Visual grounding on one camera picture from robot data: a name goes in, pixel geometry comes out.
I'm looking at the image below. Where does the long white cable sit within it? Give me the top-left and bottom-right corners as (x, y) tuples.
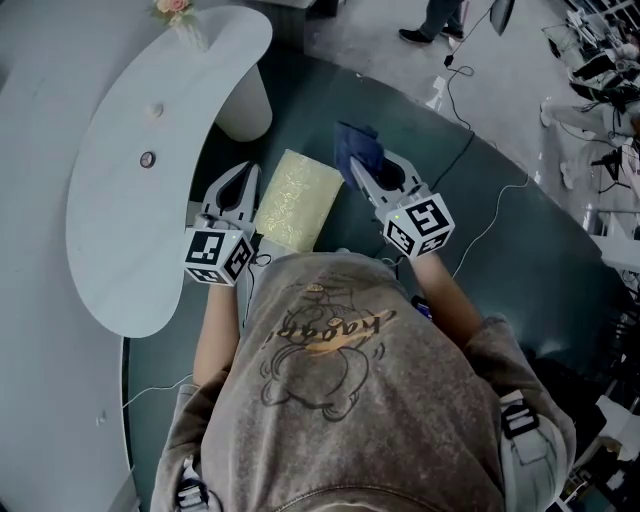
(451, 172), (531, 279)
(121, 373), (195, 410)

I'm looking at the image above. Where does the dark blue cloth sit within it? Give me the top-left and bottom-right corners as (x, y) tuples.
(333, 120), (387, 195)

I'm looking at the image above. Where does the brown printed shirt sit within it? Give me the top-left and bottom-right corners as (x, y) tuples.
(151, 249), (577, 512)

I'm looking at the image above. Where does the white vase with flowers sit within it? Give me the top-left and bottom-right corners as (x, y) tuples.
(148, 0), (210, 51)

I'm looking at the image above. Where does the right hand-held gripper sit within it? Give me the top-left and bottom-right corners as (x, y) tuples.
(348, 151), (457, 260)

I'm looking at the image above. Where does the white curved table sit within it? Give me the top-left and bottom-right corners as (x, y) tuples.
(64, 4), (275, 340)

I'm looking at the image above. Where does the white strap with black buckle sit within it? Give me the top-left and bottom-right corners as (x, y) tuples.
(499, 391), (571, 512)
(175, 454), (214, 512)

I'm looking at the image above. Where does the person's right forearm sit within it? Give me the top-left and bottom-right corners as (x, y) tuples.
(411, 251), (485, 350)

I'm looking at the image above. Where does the white side table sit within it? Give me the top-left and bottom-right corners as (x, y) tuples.
(584, 208), (640, 274)

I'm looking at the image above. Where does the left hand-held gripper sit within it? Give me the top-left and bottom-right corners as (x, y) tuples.
(181, 160), (263, 289)

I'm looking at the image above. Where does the cream upholstered footstool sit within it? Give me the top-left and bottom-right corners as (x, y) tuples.
(252, 148), (346, 253)

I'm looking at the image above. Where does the black cable with adapter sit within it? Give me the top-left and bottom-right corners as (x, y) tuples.
(427, 4), (496, 187)

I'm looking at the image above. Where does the person's left forearm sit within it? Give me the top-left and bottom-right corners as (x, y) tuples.
(192, 282), (251, 390)

